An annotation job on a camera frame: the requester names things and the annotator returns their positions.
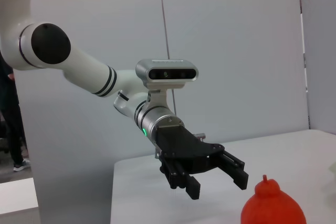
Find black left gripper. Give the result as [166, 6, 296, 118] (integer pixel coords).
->
[154, 125, 249, 201]

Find red-orange knobbed orange fruit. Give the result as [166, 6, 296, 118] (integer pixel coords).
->
[240, 174, 307, 224]

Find person in dark clothes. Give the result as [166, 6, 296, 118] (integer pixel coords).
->
[0, 55, 32, 173]

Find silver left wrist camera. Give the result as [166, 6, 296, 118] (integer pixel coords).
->
[135, 58, 200, 89]

